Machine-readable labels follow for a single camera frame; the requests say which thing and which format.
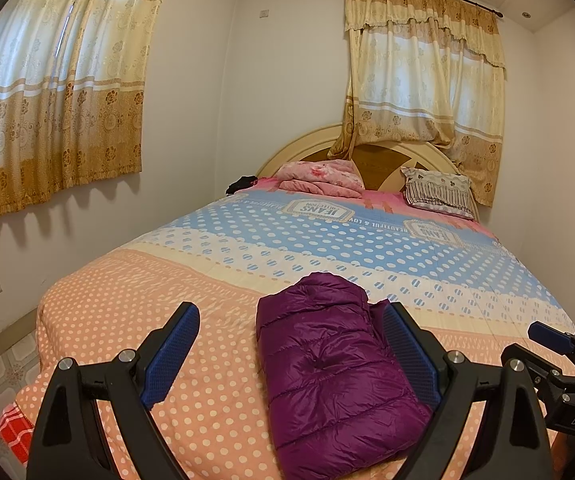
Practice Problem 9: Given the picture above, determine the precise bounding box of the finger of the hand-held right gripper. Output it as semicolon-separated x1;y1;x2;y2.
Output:
527;321;575;378
500;342;575;402

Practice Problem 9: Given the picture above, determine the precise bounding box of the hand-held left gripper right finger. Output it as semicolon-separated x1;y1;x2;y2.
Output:
381;301;553;480

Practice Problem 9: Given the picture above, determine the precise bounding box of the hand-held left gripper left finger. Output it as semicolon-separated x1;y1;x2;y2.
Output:
26;301;202;480

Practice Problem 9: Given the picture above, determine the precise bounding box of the purple puffer jacket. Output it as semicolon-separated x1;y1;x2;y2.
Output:
256;272;435;480

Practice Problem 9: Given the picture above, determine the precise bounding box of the polka-dot bedspread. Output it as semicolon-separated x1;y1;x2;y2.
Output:
15;187;575;480

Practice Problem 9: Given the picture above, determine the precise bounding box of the striped pillow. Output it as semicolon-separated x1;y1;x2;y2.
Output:
400;166;475;219

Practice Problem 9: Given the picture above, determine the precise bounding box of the red plaid blanket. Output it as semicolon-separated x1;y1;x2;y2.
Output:
0;405;36;456

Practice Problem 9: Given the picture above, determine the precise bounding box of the dark cloth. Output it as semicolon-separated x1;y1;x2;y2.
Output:
226;175;259;195

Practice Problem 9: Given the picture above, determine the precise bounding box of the pink folded blanket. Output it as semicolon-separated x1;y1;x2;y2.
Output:
272;159;365;198

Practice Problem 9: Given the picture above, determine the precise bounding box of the beige wooden headboard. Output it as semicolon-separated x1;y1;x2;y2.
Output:
256;124;481;221

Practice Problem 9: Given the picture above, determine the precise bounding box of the narrow beige floral curtain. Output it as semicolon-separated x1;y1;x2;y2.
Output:
328;0;508;208

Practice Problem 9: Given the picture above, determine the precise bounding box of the wide beige floral curtain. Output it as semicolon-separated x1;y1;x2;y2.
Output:
0;0;176;231

